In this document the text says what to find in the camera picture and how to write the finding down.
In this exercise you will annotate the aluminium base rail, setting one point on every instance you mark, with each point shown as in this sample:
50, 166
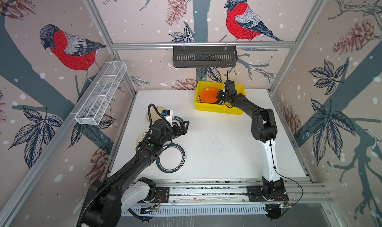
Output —
232, 191

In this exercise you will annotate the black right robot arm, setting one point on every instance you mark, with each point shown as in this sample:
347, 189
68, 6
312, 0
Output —
264, 130

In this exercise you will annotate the yellow plastic bin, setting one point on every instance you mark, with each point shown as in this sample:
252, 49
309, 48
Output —
220, 107

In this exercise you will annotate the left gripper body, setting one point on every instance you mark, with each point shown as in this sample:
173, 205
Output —
169, 133

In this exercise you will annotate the orange plate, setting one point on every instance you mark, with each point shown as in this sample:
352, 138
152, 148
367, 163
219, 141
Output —
209, 96

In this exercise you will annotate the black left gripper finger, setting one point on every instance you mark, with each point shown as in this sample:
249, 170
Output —
184, 126
179, 131

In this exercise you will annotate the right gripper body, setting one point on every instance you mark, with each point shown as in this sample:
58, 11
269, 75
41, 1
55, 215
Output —
227, 95

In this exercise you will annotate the black plate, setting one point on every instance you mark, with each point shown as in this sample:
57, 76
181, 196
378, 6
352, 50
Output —
220, 101

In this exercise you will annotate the black hanging basket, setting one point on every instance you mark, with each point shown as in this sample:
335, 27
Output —
205, 57

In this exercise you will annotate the teal rim Hao Shi plate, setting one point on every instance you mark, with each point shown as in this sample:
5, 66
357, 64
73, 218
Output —
177, 120

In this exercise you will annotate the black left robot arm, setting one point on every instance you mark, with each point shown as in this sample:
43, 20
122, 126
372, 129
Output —
103, 202

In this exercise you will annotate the white wire mesh basket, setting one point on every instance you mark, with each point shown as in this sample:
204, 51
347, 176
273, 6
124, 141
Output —
98, 101

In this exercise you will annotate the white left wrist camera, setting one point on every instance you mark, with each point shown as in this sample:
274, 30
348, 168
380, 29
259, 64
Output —
167, 114

